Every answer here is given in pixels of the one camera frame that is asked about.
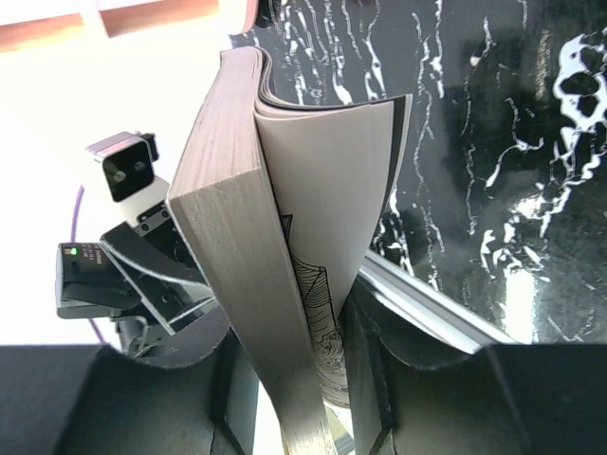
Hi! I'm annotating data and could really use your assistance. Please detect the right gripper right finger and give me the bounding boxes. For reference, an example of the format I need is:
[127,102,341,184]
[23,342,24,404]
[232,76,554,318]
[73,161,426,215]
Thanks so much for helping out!
[341,282,606,454]

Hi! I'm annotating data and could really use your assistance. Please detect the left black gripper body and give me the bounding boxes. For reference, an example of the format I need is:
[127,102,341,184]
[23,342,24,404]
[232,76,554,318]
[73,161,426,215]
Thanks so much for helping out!
[55,220,224,355]

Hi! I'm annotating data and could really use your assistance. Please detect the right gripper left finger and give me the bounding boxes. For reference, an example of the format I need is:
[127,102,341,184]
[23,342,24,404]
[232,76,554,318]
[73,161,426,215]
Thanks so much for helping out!
[1,333,257,454]

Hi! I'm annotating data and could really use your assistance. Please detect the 169-Storey Treehouse black book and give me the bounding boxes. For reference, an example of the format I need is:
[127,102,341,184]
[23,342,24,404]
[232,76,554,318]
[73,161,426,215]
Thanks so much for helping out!
[167,46,413,454]

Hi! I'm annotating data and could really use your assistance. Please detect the pink three-tier shelf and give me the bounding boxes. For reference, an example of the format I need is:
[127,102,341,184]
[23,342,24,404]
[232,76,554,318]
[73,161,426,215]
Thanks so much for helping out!
[1,0,261,53]

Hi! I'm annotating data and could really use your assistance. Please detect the aluminium rail frame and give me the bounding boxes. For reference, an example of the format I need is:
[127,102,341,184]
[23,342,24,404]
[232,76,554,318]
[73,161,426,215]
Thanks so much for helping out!
[359,250,517,354]

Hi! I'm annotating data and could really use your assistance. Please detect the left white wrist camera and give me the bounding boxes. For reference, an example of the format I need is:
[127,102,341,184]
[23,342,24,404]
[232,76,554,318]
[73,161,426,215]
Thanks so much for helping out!
[83,132,169,228]

